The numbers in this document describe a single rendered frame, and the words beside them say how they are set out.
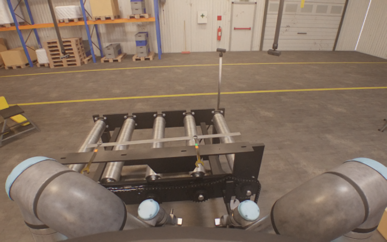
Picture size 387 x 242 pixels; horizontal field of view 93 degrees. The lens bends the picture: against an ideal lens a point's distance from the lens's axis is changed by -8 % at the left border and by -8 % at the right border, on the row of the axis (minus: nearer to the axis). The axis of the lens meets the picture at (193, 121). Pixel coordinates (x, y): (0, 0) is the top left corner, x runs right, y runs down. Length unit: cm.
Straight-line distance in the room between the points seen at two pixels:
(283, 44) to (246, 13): 251
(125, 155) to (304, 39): 1130
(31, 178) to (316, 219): 56
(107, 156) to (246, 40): 981
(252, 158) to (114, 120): 144
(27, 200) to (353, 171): 66
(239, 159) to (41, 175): 98
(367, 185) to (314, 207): 12
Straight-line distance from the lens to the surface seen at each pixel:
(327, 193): 45
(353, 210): 46
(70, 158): 124
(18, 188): 54
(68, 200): 45
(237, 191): 134
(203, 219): 221
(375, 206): 52
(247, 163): 125
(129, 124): 194
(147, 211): 98
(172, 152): 109
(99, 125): 204
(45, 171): 51
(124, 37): 1020
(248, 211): 98
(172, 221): 115
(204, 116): 208
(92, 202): 45
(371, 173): 53
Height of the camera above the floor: 185
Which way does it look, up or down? 30 degrees down
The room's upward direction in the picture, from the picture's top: 1 degrees counter-clockwise
